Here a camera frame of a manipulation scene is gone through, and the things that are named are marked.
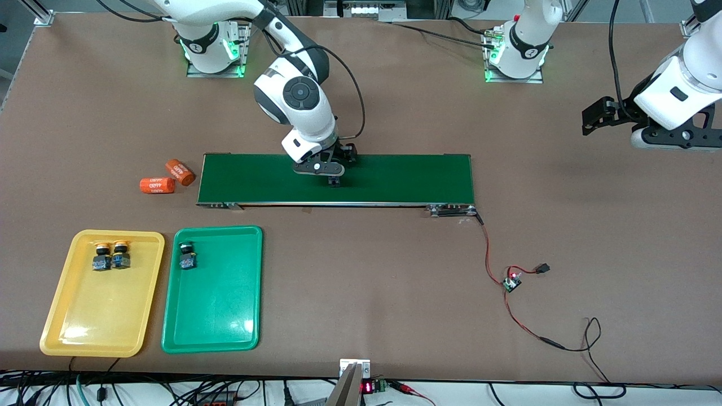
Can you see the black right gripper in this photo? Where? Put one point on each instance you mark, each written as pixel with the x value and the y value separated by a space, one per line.
pixel 343 153

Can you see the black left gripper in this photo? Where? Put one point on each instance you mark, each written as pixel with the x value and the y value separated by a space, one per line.
pixel 629 111

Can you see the green push button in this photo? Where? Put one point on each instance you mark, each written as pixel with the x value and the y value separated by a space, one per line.
pixel 188 261
pixel 334 181

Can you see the yellow push button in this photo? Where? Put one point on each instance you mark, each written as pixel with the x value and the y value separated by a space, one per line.
pixel 101 263
pixel 120 261

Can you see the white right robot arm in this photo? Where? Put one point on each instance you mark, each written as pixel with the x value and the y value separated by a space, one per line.
pixel 302 124

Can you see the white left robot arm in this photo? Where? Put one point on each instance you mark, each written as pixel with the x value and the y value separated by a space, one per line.
pixel 527 39

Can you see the green conveyor belt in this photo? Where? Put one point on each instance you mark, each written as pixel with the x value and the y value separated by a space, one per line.
pixel 361 192

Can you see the silver device with white lights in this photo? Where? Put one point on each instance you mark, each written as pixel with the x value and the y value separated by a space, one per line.
pixel 364 10

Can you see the black connector with red lead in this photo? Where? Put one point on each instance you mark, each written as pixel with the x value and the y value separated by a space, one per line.
pixel 542 268

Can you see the small green controller board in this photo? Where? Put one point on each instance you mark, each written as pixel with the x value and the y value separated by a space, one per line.
pixel 512 283

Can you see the green plastic tray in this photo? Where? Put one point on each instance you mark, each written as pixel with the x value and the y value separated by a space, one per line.
pixel 211 287

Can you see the red digit display module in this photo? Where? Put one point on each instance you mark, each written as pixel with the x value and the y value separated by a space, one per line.
pixel 368 387

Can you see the red clip lead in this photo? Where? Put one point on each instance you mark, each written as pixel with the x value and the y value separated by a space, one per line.
pixel 407 389

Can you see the red black connector block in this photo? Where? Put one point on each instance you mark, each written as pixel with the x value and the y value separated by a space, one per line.
pixel 217 402

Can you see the yellow plastic tray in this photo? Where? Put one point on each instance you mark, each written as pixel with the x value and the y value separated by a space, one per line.
pixel 101 316

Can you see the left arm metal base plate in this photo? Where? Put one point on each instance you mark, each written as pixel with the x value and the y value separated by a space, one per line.
pixel 516 80

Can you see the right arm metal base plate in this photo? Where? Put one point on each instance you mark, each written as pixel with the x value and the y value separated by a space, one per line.
pixel 217 74

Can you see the silver mounting bracket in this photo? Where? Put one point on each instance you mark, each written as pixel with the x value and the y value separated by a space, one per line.
pixel 345 366

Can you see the grey metal post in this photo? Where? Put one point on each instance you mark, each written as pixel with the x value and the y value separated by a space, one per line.
pixel 344 392

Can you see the aluminium frame post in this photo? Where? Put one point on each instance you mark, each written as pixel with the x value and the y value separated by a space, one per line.
pixel 42 16

